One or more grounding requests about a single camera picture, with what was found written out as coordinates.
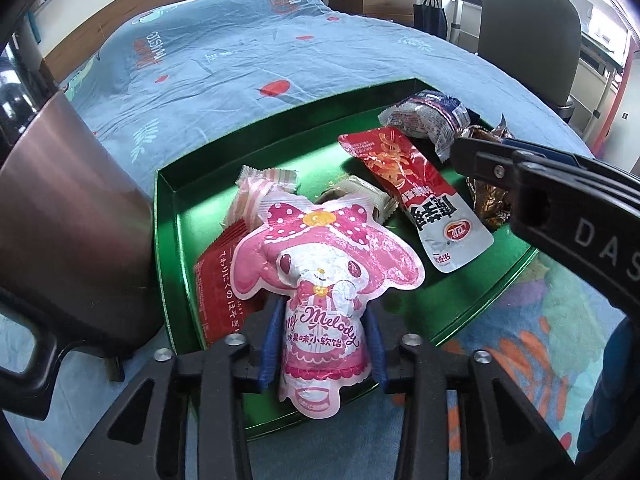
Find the desk by window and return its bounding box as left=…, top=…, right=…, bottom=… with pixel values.
left=449, top=0, right=629, bottom=142

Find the wooden headboard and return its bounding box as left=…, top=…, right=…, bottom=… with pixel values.
left=39, top=0, right=264, bottom=84

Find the grey office chair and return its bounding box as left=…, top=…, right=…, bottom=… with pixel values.
left=477, top=0, right=582, bottom=122

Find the beige snack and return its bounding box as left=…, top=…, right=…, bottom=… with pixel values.
left=316, top=176, right=399, bottom=224

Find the black brown electric kettle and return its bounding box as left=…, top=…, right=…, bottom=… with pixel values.
left=1, top=24, right=163, bottom=419

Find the pink My Melody candy bag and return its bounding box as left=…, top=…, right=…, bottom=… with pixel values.
left=231, top=192, right=425, bottom=419

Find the dark tote bag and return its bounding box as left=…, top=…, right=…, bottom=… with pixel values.
left=413, top=0, right=448, bottom=40

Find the dark red snack pack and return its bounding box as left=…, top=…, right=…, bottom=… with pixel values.
left=193, top=220, right=267, bottom=348

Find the red white snack pouch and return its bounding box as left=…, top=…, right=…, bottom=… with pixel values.
left=338, top=127, right=494, bottom=273

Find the blue silver snack bag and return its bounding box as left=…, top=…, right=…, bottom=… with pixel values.
left=378, top=90, right=471, bottom=162

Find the brown nutritious snack bag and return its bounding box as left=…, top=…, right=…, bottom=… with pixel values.
left=456, top=114, right=516, bottom=231

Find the pink striped candy pack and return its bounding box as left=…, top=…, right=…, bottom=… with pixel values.
left=221, top=165, right=297, bottom=231

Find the blue patterned bed cover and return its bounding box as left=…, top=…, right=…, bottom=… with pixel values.
left=0, top=0, right=640, bottom=480

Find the green tray box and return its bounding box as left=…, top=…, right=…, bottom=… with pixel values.
left=152, top=77, right=542, bottom=441

